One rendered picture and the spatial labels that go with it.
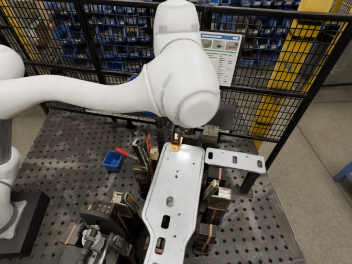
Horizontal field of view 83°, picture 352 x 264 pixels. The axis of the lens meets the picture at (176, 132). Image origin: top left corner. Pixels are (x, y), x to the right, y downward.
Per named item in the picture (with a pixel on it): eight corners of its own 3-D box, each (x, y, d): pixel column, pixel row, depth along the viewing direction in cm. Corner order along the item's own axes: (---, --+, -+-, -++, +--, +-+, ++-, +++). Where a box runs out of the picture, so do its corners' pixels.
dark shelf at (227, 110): (232, 134, 111) (233, 130, 109) (83, 111, 123) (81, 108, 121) (232, 108, 125) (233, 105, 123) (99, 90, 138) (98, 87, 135)
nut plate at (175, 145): (178, 152, 72) (178, 150, 71) (168, 150, 72) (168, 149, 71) (183, 135, 77) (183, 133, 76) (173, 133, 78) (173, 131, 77)
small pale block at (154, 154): (160, 189, 121) (156, 154, 94) (155, 188, 121) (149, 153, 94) (162, 184, 123) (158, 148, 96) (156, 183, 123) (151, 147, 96)
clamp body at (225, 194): (221, 232, 105) (236, 206, 79) (199, 227, 107) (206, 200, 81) (222, 215, 111) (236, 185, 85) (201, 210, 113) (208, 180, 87)
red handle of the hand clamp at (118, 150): (146, 168, 88) (114, 151, 84) (144, 169, 90) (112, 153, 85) (149, 160, 91) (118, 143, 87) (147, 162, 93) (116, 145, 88)
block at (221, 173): (219, 207, 114) (228, 183, 93) (199, 203, 115) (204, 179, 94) (220, 191, 120) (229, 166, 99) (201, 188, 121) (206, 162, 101)
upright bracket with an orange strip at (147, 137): (155, 185, 123) (146, 129, 86) (153, 184, 123) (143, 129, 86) (156, 180, 125) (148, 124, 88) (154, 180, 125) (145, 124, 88)
